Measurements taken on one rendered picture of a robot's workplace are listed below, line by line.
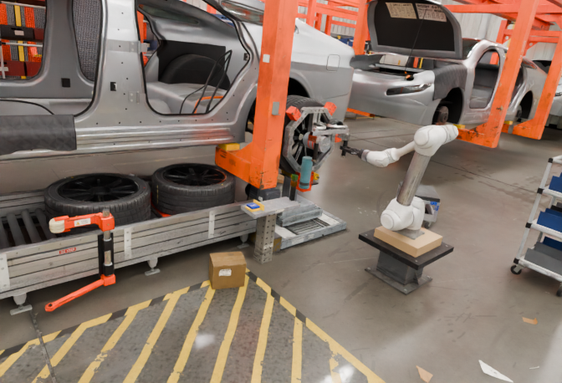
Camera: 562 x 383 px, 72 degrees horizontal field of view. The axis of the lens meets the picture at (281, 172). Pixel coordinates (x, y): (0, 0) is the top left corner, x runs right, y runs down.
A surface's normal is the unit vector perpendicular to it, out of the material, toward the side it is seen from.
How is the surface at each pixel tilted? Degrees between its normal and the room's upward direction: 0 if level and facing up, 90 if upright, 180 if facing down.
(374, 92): 87
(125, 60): 87
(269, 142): 90
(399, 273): 90
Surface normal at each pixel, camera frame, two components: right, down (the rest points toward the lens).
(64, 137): 0.63, 0.31
